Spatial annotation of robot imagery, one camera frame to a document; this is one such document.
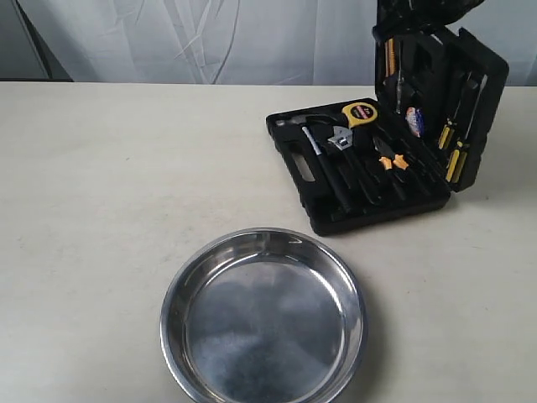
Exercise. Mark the black plastic tool case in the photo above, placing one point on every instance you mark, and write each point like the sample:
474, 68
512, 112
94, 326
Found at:
431, 53

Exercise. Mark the silver adjustable wrench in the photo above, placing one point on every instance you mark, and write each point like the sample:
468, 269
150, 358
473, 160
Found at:
342, 139

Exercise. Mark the round stainless steel tray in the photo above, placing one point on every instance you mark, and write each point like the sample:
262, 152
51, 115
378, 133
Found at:
263, 315

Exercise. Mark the yellow black tape measure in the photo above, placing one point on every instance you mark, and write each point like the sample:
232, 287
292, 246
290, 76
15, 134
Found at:
359, 113

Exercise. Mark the white wrinkled backdrop cloth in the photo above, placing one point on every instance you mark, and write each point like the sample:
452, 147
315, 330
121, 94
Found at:
327, 43

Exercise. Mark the electrical tape roll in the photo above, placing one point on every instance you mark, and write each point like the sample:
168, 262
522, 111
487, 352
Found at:
415, 120

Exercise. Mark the voltage tester pen screwdriver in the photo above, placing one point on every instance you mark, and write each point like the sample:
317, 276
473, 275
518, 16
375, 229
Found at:
400, 80

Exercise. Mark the yellow black screwdriver lower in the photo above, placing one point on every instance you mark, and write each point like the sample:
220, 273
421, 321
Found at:
462, 120

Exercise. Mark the yellow black screwdriver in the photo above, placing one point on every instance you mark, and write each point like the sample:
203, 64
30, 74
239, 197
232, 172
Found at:
458, 79
462, 120

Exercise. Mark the yellow black screwdriver upper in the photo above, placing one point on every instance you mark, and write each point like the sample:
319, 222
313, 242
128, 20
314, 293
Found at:
458, 79

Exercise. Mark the yellow utility knife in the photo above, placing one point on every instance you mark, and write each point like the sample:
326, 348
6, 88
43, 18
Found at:
390, 57

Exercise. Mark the yellow handled pliers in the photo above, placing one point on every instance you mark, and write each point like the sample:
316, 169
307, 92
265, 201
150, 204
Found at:
390, 162

